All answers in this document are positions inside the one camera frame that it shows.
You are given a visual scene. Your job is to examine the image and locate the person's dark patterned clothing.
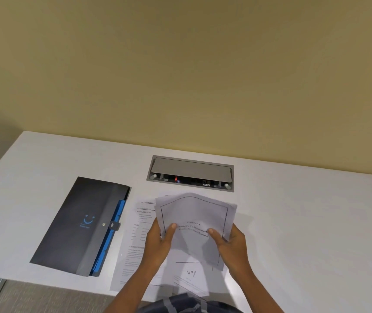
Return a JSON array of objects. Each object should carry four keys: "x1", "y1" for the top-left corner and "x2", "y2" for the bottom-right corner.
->
[{"x1": 145, "y1": 293, "x2": 239, "y2": 313}]

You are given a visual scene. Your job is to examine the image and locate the bordered title page paper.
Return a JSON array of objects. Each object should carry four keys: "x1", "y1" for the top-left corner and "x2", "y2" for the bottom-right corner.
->
[{"x1": 155, "y1": 193, "x2": 238, "y2": 271}]

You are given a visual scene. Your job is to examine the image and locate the person's right hand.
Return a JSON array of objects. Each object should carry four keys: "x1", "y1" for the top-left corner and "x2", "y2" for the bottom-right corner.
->
[{"x1": 208, "y1": 223, "x2": 251, "y2": 274}]

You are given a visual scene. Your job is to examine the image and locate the person's right forearm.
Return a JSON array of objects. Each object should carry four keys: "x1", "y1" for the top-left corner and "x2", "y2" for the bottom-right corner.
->
[{"x1": 230, "y1": 266, "x2": 286, "y2": 313}]

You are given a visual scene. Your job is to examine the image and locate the grey desk power outlet box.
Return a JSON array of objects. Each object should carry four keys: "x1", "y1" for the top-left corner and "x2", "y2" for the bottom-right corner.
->
[{"x1": 146, "y1": 155, "x2": 234, "y2": 193}]

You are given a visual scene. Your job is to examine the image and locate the signed white paper sheet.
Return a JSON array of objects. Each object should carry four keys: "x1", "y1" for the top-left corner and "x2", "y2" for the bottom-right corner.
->
[{"x1": 149, "y1": 244, "x2": 229, "y2": 297}]

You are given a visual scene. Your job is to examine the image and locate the person's left hand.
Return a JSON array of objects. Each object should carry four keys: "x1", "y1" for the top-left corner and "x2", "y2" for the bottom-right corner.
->
[{"x1": 141, "y1": 218, "x2": 178, "y2": 271}]

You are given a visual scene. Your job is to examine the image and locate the dark grey expanding file folder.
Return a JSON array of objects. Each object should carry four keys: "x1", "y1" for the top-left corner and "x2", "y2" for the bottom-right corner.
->
[{"x1": 30, "y1": 176, "x2": 132, "y2": 277}]

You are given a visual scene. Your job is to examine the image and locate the person's left forearm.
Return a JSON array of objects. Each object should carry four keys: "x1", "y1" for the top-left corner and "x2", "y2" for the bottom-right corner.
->
[{"x1": 104, "y1": 262, "x2": 160, "y2": 313}]

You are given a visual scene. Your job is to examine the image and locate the printed text paper sheet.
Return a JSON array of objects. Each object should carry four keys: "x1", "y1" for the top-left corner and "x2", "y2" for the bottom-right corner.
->
[{"x1": 110, "y1": 198, "x2": 165, "y2": 292}]

